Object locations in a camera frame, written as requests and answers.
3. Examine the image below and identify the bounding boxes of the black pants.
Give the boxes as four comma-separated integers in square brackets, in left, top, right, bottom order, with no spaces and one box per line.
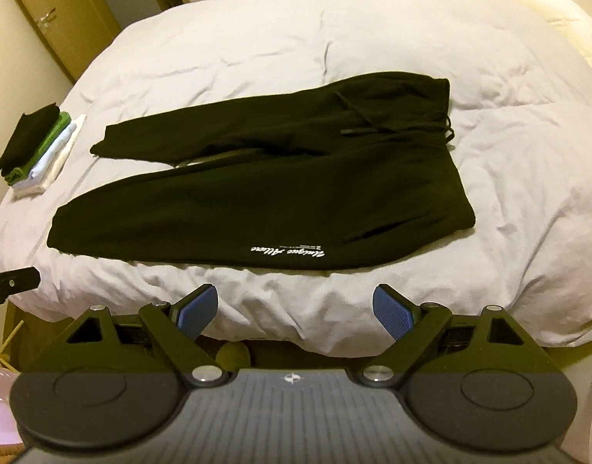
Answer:
[47,72,476,271]

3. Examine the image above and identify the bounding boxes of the folded light blue garment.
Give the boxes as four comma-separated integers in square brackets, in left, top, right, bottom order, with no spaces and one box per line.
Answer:
[13,123,79,189]

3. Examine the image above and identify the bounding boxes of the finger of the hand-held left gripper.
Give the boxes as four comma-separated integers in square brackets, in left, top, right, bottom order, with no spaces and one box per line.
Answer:
[0,267,40,307]

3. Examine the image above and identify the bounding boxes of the folded green garment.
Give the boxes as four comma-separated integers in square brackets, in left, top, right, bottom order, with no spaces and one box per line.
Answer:
[4,111,71,186]

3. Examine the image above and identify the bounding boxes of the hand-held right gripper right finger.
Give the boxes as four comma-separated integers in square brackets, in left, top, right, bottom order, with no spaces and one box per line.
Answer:
[359,284,562,389]

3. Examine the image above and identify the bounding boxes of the white duvet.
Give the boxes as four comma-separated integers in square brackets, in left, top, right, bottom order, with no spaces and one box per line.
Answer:
[0,0,592,349]

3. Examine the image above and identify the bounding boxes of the folded black garment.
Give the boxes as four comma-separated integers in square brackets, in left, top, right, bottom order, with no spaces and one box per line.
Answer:
[0,104,61,175]

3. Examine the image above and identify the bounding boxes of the stack of folded clothes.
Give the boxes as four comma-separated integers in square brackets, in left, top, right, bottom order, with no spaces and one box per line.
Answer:
[13,114,87,199]

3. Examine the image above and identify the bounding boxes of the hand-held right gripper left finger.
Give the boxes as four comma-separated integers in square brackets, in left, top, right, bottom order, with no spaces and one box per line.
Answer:
[29,285,230,388]

